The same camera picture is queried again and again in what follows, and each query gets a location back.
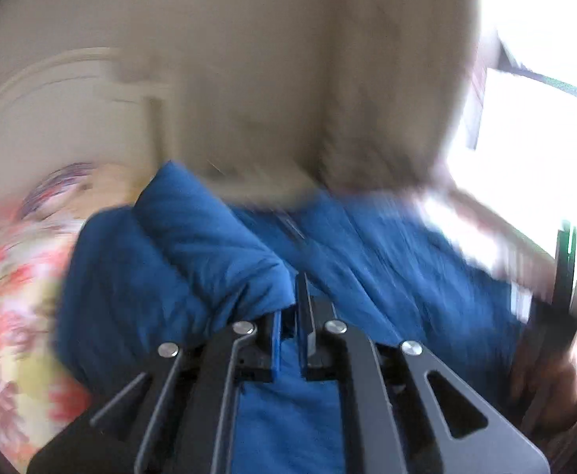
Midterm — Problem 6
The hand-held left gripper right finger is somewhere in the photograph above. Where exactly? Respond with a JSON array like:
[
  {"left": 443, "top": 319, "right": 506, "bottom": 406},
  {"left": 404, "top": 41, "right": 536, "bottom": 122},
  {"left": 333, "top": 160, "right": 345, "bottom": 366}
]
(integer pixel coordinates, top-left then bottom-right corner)
[{"left": 295, "top": 273, "right": 552, "bottom": 474}]

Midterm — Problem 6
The window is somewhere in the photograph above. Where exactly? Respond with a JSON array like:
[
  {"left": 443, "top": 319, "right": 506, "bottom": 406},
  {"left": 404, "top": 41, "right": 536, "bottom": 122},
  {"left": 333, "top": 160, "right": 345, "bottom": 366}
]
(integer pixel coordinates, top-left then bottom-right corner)
[{"left": 444, "top": 0, "right": 577, "bottom": 302}]

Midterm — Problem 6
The floral bed sheet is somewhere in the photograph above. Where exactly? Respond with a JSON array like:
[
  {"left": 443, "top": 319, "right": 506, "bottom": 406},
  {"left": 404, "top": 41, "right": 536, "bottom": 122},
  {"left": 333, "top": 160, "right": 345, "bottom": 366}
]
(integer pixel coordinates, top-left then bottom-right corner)
[{"left": 0, "top": 196, "right": 99, "bottom": 474}]

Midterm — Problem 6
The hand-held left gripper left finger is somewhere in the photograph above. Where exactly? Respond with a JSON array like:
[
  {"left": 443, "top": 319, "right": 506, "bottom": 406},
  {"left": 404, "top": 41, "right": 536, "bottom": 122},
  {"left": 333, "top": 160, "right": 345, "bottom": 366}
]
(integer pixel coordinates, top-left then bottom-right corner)
[{"left": 27, "top": 310, "right": 284, "bottom": 474}]

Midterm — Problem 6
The blue quilted blanket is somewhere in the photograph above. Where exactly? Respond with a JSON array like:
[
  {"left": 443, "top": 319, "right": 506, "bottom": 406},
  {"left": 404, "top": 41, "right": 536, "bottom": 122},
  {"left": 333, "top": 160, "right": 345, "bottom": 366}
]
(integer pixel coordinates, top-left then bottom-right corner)
[{"left": 53, "top": 160, "right": 537, "bottom": 474}]

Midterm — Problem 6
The striped pillow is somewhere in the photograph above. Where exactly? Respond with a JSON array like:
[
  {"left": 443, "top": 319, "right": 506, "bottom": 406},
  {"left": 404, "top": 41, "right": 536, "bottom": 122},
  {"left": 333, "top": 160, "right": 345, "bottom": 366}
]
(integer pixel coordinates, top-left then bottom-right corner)
[{"left": 19, "top": 161, "right": 98, "bottom": 219}]

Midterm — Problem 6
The person's right hand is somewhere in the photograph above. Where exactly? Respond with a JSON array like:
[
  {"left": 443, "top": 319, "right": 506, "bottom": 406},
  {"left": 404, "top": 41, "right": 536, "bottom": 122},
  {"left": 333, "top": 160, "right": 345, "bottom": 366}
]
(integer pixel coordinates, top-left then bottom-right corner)
[{"left": 510, "top": 348, "right": 577, "bottom": 433}]

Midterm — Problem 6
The cream headboard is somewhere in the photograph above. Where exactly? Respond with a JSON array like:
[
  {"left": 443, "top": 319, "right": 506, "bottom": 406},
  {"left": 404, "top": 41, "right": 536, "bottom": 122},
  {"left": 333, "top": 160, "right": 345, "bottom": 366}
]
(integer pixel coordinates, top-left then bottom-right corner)
[{"left": 0, "top": 47, "right": 173, "bottom": 208}]

